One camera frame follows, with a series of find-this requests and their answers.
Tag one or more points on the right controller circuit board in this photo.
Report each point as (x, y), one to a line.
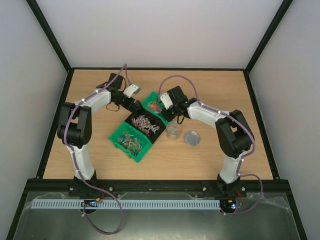
(232, 203)

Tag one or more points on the controller circuit board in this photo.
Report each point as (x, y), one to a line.
(232, 203)
(93, 203)

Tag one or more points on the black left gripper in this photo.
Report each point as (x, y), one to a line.
(129, 106)

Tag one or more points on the silver metal jar lid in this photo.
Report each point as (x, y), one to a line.
(192, 138)

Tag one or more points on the clear plastic candy jar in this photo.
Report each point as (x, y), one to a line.
(173, 130)

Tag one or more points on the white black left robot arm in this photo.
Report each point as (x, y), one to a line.
(75, 125)

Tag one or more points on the black aluminium frame rail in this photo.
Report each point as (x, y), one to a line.
(195, 188)

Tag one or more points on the left controller circuit board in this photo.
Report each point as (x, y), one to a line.
(93, 203)

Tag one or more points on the black bin with lollipops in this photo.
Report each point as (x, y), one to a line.
(147, 123)

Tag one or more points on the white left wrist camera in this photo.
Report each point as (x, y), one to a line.
(132, 89)

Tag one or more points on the light blue slotted cable duct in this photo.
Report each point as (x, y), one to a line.
(129, 204)

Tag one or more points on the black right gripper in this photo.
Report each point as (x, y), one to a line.
(169, 114)

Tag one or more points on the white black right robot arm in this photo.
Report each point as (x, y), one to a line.
(235, 137)

